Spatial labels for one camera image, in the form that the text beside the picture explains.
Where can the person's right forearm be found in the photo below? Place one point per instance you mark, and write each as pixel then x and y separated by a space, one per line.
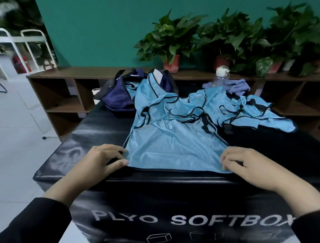
pixel 305 205

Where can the green plant in white pot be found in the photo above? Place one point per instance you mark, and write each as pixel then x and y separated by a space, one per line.
pixel 287 32

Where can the green plant in red pot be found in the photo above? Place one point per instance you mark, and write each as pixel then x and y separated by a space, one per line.
pixel 312 55
pixel 230 32
pixel 170 35

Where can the person's left hand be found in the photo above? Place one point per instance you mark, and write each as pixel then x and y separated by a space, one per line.
pixel 97 165

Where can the person's left forearm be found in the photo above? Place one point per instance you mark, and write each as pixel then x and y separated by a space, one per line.
pixel 35 215

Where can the clear bottle silver cap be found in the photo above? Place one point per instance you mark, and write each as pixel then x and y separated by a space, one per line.
pixel 222 73

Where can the purple cloth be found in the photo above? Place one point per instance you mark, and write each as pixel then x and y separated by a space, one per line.
pixel 235 86

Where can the light blue vest black trim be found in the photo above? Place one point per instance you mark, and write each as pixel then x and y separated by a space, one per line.
pixel 175 140
pixel 270 117

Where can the white metal rack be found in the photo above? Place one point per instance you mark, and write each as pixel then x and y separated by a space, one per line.
pixel 20 12

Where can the person's right hand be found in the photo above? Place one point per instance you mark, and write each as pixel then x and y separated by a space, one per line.
pixel 255 167

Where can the navy blue bag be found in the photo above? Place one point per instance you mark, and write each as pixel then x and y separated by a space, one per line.
pixel 117 97

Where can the wooden shelf cabinet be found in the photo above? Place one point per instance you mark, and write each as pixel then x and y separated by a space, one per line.
pixel 55 102

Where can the black leather bench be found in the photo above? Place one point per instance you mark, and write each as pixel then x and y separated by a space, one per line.
pixel 75 150

